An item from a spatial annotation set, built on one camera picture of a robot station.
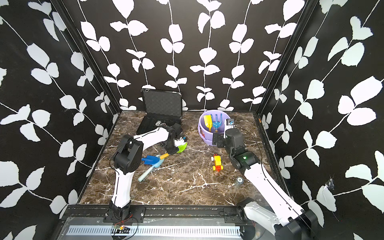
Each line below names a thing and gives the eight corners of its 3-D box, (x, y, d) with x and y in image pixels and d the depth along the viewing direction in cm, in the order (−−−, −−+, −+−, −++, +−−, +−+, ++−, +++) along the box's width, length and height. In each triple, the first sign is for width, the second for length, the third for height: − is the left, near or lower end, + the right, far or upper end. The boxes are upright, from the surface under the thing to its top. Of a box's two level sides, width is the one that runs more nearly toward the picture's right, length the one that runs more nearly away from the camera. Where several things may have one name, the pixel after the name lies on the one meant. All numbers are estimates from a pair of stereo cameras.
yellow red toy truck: (213, 172, 91) (214, 168, 86) (210, 156, 98) (211, 152, 93) (222, 171, 91) (223, 167, 87) (218, 155, 98) (219, 151, 94)
